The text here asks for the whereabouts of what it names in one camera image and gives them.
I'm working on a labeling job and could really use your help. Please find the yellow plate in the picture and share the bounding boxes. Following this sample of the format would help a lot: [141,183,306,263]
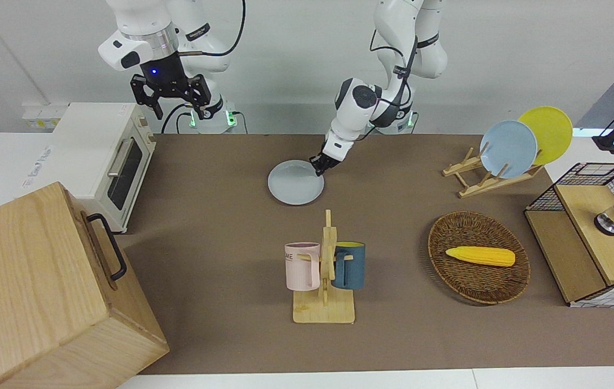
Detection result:
[518,106,573,165]

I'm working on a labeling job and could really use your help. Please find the light blue plate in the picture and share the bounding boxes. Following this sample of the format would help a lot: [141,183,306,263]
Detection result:
[480,120,538,179]

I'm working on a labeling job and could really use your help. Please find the gray round plate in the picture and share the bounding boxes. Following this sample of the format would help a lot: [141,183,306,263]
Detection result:
[268,160,325,206]

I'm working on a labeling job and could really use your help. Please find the wooden mug rack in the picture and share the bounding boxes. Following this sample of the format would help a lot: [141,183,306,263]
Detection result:
[292,210,356,324]

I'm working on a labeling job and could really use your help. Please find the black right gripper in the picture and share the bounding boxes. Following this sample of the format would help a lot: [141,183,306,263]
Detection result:
[130,73,213,120]

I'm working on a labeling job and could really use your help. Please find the white wall sockets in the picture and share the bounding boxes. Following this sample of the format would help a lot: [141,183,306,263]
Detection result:
[22,104,68,130]

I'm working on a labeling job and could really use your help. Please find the yellow corn cob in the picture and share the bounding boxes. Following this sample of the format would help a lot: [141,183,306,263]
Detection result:
[445,246,516,267]

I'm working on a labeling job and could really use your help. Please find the wooden plate rack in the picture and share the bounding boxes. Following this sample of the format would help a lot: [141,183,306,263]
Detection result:
[442,142,544,199]

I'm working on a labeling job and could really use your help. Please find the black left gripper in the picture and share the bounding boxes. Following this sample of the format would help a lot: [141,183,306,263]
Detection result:
[311,151,342,178]

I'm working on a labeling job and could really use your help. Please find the wire and wood shelf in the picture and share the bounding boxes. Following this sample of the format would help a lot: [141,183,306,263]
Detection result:
[524,162,614,308]

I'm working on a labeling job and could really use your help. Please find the pink mug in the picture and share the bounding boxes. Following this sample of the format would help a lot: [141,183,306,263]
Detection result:
[284,242,321,291]

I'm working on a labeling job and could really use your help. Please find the wooden cabinet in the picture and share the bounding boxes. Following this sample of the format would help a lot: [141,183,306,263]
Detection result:
[0,182,170,389]

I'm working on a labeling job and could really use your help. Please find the white toaster oven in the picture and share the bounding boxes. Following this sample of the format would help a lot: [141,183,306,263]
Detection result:
[50,103,157,234]

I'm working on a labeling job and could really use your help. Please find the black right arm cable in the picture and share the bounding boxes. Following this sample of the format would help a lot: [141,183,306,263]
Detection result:
[177,0,246,57]

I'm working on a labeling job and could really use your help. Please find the dark blue mug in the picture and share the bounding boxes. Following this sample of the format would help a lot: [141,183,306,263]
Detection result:
[331,242,366,290]

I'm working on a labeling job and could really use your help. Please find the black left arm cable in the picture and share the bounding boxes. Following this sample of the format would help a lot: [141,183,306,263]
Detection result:
[369,27,421,109]

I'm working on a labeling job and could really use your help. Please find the black cabinet handle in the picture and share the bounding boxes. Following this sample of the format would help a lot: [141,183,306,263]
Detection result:
[86,213,128,281]

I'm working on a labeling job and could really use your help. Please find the brown wicker basket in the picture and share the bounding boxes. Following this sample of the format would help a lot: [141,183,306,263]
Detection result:
[428,211,531,305]

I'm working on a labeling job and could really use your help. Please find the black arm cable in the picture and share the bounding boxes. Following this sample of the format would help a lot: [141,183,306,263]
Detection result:
[177,0,246,57]
[369,27,421,109]

